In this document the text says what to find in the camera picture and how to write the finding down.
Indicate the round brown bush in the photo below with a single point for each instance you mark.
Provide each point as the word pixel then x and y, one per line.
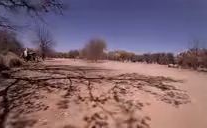
pixel 93 50

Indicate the bare thin tree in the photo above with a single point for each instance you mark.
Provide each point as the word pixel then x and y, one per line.
pixel 44 43

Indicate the row of dry bushes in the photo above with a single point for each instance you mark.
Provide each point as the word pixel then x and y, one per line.
pixel 191 58

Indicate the dry grass mound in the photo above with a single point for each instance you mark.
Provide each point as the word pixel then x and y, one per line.
pixel 6 60

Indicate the bare overhanging tree branches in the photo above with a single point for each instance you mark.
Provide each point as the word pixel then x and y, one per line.
pixel 11 8

